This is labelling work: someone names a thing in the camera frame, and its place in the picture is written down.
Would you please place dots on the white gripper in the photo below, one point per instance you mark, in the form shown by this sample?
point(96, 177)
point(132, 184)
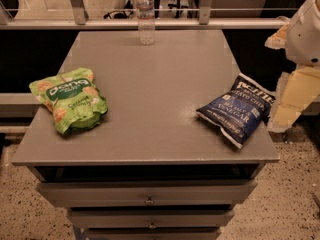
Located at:
point(306, 39)

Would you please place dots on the green rice chip bag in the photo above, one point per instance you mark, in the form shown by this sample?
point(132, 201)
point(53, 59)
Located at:
point(73, 99)

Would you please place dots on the blue kettle potato chip bag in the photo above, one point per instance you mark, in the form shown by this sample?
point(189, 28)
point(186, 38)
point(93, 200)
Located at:
point(239, 111)

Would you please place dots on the clear plastic water bottle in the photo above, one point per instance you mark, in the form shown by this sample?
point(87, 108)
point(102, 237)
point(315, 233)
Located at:
point(146, 21)

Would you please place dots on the top grey drawer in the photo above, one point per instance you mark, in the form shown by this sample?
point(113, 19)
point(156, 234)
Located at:
point(138, 194)

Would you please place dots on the grey drawer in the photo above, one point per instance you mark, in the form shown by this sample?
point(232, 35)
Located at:
point(155, 234)
point(151, 218)
point(138, 194)

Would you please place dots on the grey drawer cabinet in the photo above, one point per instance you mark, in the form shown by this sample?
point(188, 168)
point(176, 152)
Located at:
point(151, 132)

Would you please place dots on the bottom grey drawer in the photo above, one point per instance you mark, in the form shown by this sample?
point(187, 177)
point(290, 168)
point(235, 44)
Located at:
point(155, 234)

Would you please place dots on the grey metal railing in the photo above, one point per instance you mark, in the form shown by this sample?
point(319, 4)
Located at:
point(80, 20)

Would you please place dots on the middle grey drawer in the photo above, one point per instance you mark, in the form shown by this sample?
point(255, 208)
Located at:
point(151, 218)

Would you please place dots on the black office chair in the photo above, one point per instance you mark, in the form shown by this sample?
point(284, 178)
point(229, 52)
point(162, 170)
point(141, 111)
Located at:
point(11, 6)

